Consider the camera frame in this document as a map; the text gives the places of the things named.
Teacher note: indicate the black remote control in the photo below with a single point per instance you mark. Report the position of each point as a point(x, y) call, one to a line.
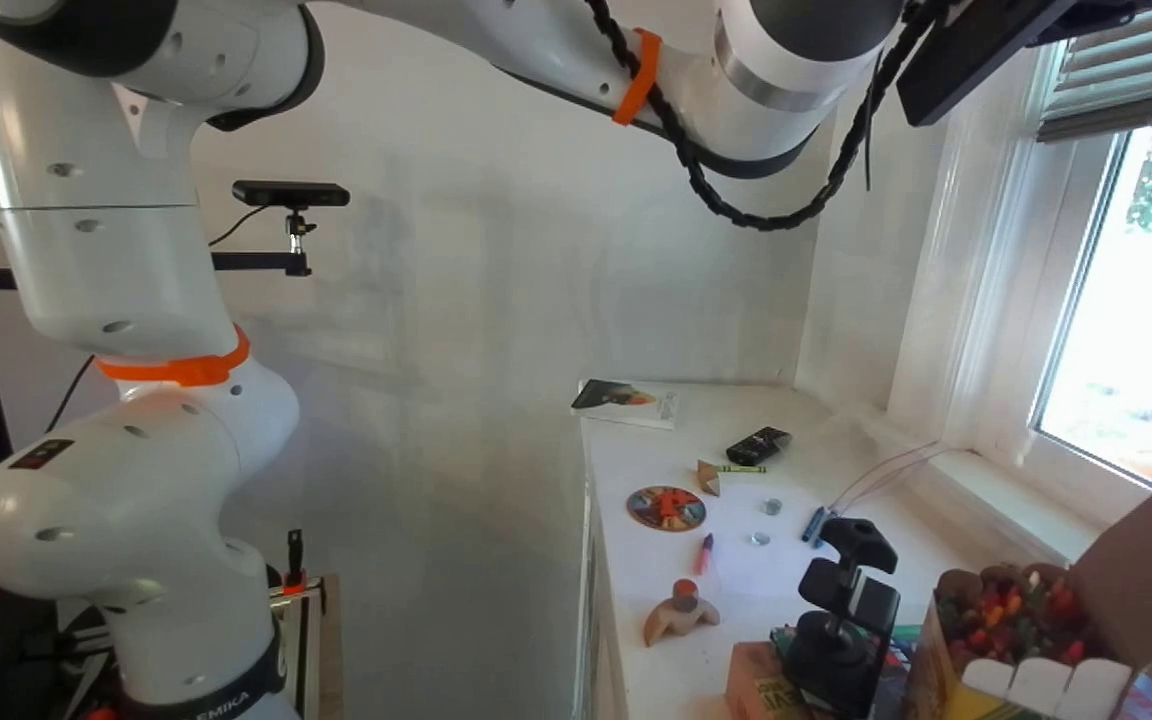
point(758, 451)

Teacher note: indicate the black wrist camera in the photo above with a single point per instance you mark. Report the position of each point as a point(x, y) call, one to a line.
point(964, 46)

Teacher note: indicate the black camera on mount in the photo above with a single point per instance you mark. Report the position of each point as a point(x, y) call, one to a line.
point(837, 646)

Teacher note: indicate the brown clay figure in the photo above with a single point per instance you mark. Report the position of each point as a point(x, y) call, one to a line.
point(676, 615)

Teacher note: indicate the red marker pen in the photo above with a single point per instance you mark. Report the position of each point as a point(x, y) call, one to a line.
point(702, 559)

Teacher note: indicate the beige window blinds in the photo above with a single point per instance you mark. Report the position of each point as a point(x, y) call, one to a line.
point(1102, 81)

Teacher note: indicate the small brown toy piece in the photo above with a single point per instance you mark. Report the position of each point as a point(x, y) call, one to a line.
point(707, 476)

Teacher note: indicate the blue small pen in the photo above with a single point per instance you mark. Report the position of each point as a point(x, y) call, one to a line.
point(812, 525)

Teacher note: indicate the black stereo camera on stand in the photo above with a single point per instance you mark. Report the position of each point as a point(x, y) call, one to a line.
point(278, 195)

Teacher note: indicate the colourful round disc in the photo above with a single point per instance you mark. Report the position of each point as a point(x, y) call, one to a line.
point(667, 510)

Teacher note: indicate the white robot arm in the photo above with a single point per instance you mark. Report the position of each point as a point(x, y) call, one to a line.
point(99, 117)

